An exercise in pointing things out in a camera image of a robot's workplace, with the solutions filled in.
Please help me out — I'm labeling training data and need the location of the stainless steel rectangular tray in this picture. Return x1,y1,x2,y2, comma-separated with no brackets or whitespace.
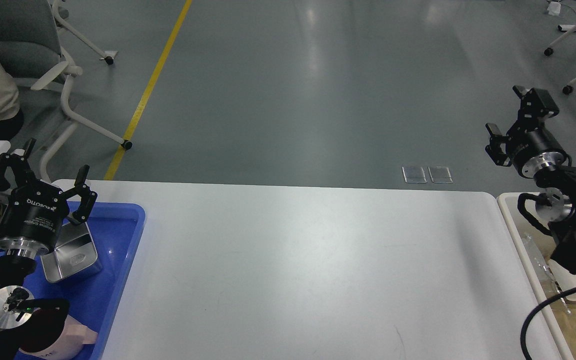
40,222,103,284

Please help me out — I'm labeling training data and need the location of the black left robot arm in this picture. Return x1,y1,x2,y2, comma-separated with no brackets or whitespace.
0,138,98,360

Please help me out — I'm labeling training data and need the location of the grey office chair near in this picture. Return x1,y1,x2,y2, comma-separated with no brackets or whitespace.
0,0,133,182

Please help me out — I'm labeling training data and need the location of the white power adapter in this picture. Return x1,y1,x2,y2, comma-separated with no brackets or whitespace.
546,0,562,17

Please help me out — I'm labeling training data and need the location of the pink mug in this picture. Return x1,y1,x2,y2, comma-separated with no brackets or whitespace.
19,309,98,360

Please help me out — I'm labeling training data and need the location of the grey office chair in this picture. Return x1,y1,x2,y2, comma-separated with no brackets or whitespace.
0,0,133,182
50,0,117,66

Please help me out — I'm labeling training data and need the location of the floor outlet cover left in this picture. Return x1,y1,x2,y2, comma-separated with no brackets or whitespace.
401,166,428,184

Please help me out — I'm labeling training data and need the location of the floor outlet cover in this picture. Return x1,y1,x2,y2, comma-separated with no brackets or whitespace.
427,166,454,184
401,166,428,184

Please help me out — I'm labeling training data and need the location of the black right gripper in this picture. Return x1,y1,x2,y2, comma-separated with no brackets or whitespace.
484,85,569,179

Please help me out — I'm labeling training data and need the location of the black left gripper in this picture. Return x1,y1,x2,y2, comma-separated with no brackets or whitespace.
0,138,98,261

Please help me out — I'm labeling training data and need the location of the floor outlet cover right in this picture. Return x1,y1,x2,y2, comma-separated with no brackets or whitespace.
427,166,454,184

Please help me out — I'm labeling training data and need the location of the white plastic bin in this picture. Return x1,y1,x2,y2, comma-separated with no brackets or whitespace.
497,193,576,360

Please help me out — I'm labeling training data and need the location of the blue plastic tray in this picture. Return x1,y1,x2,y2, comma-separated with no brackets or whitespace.
23,202,146,360

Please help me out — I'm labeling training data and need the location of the grey office chair far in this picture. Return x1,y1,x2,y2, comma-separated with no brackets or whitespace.
50,0,117,66

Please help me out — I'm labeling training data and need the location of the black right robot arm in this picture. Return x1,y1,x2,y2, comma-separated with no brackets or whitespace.
485,85,576,360

